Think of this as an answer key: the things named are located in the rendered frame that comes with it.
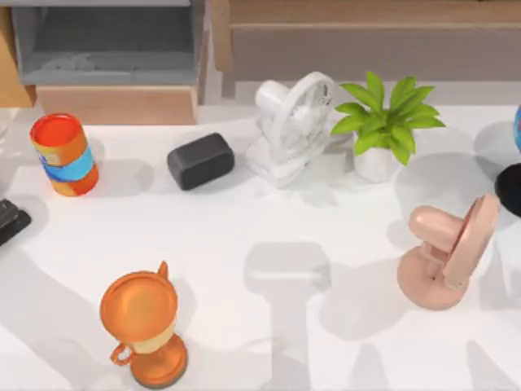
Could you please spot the dark grey rounded speaker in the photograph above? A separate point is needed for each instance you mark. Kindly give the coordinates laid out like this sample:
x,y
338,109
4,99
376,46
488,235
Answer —
x,y
200,160

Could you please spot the white desk fan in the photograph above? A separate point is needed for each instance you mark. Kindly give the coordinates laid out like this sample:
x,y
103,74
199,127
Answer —
x,y
291,130

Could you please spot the green plant in white pot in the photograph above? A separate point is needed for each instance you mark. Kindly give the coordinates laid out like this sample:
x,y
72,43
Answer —
x,y
380,122

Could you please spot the orange trophy cup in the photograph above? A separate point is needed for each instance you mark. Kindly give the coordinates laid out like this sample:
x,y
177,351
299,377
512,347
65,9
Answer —
x,y
140,313

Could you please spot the pale wooden drawer front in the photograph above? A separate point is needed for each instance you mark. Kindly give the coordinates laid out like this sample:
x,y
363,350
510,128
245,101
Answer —
x,y
114,104

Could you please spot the wooden cupboard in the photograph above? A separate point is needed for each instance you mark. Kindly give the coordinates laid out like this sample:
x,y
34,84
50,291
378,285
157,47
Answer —
x,y
366,40

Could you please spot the pink desk fan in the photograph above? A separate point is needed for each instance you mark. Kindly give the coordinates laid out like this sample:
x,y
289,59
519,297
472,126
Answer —
x,y
443,252

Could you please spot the orange and blue can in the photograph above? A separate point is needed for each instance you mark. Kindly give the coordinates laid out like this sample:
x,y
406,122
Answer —
x,y
65,156

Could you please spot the pulled-out wooden drawer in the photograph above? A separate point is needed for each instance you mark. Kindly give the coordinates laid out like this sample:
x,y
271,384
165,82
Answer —
x,y
110,45

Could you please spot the black round object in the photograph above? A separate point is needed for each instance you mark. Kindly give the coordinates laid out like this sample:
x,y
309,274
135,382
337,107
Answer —
x,y
510,187

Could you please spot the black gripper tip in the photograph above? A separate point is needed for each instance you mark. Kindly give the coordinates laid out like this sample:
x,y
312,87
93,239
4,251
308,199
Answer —
x,y
10,220

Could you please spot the blue object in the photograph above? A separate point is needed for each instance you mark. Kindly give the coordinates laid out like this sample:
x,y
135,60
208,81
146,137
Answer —
x,y
517,128

